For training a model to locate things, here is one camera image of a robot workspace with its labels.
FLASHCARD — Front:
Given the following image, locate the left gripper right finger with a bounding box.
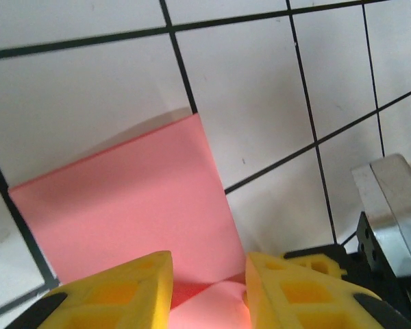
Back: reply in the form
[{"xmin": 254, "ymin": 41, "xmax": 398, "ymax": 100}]
[{"xmin": 245, "ymin": 252, "xmax": 411, "ymax": 329}]

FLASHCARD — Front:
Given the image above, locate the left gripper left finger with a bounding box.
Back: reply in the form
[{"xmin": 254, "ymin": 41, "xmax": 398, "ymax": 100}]
[{"xmin": 8, "ymin": 249, "xmax": 175, "ymax": 329}]

